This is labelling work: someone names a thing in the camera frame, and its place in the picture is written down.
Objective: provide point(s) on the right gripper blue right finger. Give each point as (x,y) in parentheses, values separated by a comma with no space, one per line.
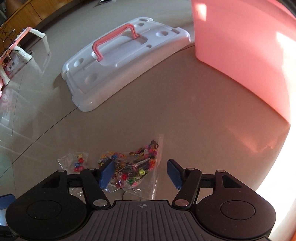
(186,181)

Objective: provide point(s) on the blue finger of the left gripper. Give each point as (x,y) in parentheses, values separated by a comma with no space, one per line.
(6,201)

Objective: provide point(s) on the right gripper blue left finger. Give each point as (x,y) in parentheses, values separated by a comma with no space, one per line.
(94,181)

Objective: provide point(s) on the large bag of colourful beads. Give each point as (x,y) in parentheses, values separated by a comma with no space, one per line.
(135,172)

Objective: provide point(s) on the small bag of round beads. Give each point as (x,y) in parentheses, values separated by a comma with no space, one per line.
(74,163)

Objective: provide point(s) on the white box lid pink handle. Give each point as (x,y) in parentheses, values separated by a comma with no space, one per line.
(114,60)

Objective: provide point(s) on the pink white kids table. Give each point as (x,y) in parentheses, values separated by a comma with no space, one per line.
(14,48)

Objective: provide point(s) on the pink plastic storage box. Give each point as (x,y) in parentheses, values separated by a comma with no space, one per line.
(252,42)

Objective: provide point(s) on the wooden cabinet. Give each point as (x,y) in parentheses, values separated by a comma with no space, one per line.
(35,14)

